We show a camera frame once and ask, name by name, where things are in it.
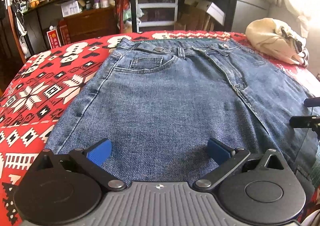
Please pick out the red patterned tablecloth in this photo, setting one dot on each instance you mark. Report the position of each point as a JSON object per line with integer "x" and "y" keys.
{"x": 41, "y": 91}

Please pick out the dark wooden drawer cabinet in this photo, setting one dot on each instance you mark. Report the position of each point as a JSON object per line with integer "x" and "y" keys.
{"x": 88, "y": 24}

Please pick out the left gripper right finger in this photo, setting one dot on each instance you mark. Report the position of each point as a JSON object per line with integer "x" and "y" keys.
{"x": 228, "y": 159}

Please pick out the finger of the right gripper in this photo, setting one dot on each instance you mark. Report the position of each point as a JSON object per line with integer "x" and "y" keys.
{"x": 311, "y": 121}
{"x": 312, "y": 102}

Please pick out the cardboard boxes stack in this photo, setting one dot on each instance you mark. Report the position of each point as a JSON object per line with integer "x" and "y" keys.
{"x": 199, "y": 15}

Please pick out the white plastic drawer unit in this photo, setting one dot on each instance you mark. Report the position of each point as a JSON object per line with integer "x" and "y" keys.
{"x": 155, "y": 15}

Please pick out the grey refrigerator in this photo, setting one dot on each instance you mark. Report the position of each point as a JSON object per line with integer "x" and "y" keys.
{"x": 247, "y": 11}

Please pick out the red sign board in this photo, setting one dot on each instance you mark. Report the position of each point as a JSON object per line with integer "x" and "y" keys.
{"x": 53, "y": 38}

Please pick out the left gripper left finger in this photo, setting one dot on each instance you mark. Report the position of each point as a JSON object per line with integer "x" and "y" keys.
{"x": 89, "y": 163}

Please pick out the blue denim shorts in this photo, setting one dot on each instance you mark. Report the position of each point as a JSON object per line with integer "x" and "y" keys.
{"x": 160, "y": 101}

